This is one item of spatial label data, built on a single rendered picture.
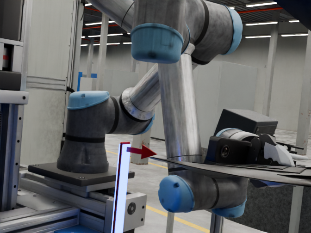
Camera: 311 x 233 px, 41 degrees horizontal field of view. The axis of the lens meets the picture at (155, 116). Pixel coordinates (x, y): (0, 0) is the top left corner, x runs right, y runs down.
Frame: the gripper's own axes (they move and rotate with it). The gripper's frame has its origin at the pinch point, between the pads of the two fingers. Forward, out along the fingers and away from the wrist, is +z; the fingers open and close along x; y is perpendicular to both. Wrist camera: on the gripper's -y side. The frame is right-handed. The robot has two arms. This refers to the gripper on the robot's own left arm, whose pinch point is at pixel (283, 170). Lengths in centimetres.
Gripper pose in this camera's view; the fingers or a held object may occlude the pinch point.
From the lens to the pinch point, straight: 67.0
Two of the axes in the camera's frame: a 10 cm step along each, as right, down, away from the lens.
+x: -2.0, 9.8, 0.4
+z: 1.3, 0.7, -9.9
